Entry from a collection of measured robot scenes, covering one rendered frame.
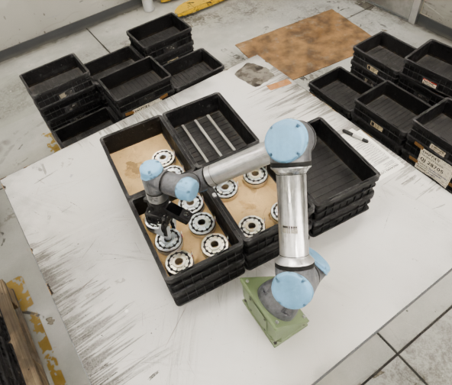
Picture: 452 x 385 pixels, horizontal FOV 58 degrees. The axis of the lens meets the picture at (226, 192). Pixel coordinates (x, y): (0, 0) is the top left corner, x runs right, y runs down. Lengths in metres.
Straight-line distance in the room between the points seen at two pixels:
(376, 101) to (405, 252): 1.34
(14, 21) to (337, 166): 3.53
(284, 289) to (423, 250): 0.76
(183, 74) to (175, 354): 2.10
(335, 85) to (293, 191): 2.05
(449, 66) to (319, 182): 1.57
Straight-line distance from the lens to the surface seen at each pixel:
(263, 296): 1.39
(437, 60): 3.11
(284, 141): 1.12
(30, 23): 4.63
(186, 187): 1.29
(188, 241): 1.59
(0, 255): 2.98
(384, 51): 3.34
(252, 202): 1.67
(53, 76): 3.25
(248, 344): 1.54
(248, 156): 1.32
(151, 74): 2.99
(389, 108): 2.84
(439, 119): 2.67
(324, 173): 1.78
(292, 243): 1.18
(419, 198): 1.95
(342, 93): 3.08
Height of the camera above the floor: 2.16
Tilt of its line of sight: 52 degrees down
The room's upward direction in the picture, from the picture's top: 7 degrees counter-clockwise
